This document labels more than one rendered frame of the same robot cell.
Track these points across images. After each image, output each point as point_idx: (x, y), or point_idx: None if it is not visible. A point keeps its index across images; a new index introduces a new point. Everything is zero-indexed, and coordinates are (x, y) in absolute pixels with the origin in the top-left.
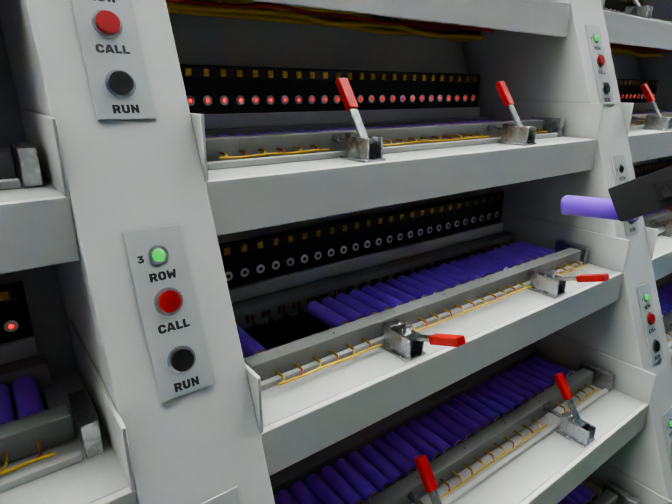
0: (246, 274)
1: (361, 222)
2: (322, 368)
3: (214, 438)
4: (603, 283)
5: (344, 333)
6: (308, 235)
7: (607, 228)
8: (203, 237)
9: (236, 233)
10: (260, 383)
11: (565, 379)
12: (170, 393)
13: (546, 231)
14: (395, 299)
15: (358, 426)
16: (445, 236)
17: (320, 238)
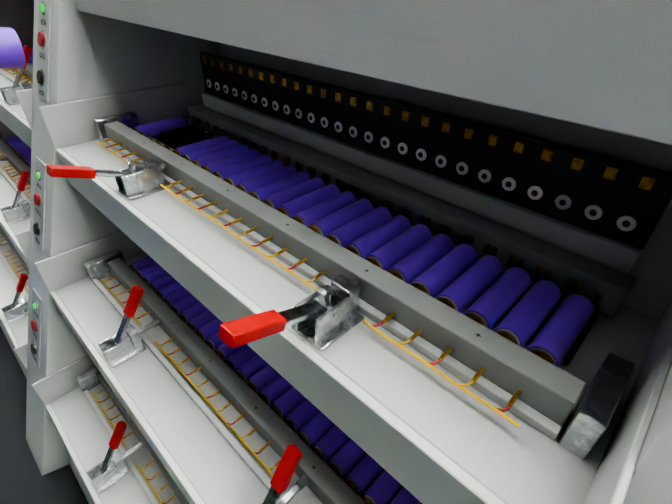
0: (226, 91)
1: (315, 87)
2: (127, 159)
3: (45, 132)
4: (433, 463)
5: (141, 145)
6: (264, 77)
7: (658, 423)
8: (56, 4)
9: (262, 60)
10: (40, 111)
11: (291, 466)
12: (38, 92)
13: (666, 333)
14: (224, 168)
15: (96, 205)
16: (447, 182)
17: (277, 87)
